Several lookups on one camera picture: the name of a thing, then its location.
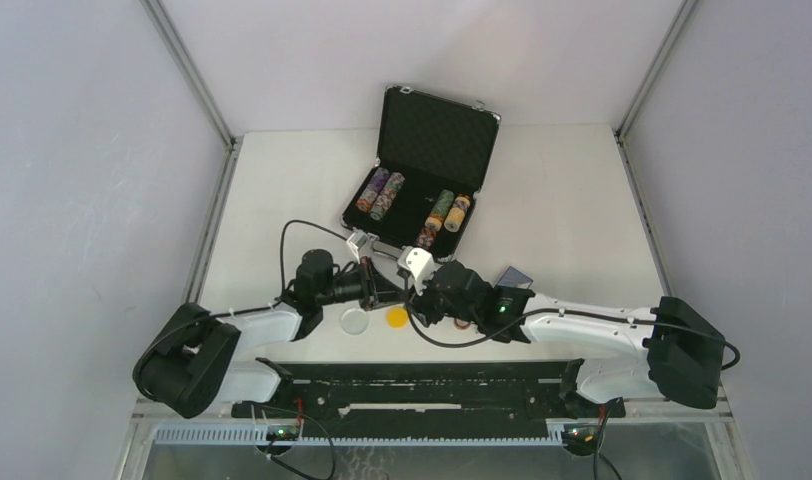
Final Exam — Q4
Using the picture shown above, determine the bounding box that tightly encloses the black poker set case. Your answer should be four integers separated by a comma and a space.
341, 85, 501, 262

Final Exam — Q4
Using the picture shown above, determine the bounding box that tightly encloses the red round poker chip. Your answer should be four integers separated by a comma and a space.
453, 319, 471, 330

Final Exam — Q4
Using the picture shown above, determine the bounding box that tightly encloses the purple orange chip stack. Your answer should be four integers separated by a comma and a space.
355, 167, 390, 213

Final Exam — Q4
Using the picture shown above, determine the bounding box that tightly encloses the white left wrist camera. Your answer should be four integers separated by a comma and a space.
346, 230, 372, 262

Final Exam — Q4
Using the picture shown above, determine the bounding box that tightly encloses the yellow blue chip stack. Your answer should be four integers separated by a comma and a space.
443, 195, 472, 232

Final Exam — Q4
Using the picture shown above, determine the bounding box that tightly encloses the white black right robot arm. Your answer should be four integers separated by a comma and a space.
368, 260, 734, 416

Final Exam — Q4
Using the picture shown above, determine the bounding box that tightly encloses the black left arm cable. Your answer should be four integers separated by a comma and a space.
279, 219, 351, 306

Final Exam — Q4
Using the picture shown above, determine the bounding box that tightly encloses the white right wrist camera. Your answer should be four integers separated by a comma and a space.
397, 247, 438, 295

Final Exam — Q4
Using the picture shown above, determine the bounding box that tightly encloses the yellow round button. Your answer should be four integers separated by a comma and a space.
386, 307, 410, 329

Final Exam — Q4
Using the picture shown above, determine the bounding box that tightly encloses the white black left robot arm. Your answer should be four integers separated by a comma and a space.
132, 249, 403, 419

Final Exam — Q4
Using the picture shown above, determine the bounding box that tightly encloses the playing card deck box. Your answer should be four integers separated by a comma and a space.
496, 266, 533, 289

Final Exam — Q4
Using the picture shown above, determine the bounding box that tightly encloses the green yellow chip stack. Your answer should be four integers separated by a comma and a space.
424, 190, 455, 232

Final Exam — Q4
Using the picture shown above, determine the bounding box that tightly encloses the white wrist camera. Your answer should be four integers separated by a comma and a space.
397, 247, 438, 295
346, 230, 372, 262

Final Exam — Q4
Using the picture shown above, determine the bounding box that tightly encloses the orange blue chip stack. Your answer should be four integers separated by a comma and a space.
415, 226, 439, 251

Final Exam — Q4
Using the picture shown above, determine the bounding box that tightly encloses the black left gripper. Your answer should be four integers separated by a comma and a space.
316, 257, 403, 312

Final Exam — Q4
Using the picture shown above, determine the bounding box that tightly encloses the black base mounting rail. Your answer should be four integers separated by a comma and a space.
231, 361, 608, 440

